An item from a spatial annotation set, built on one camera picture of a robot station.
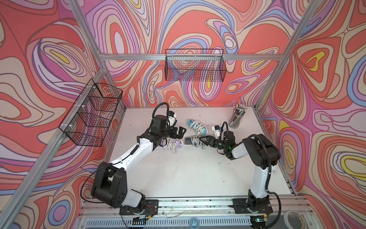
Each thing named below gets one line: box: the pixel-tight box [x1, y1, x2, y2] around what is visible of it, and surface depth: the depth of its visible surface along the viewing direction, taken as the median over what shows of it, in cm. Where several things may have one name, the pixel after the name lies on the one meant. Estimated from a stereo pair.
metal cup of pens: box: [228, 103, 248, 129], surface depth 98 cm
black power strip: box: [184, 136, 194, 145], surface depth 95 cm
